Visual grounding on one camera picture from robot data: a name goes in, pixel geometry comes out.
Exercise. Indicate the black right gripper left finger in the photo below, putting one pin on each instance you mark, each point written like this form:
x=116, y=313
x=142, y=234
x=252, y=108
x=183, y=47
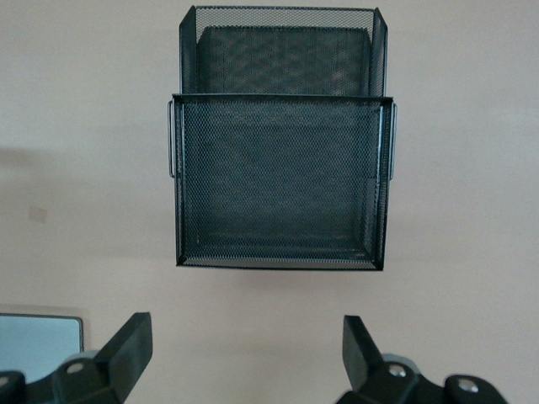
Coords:
x=122, y=362

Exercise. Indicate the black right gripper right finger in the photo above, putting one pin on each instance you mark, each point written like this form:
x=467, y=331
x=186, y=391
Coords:
x=366, y=362

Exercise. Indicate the black mesh two-tier tray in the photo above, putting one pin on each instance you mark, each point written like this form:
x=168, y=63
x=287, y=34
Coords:
x=278, y=168

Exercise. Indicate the silver closed laptop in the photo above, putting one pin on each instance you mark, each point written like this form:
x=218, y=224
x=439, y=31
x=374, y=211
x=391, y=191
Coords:
x=38, y=341

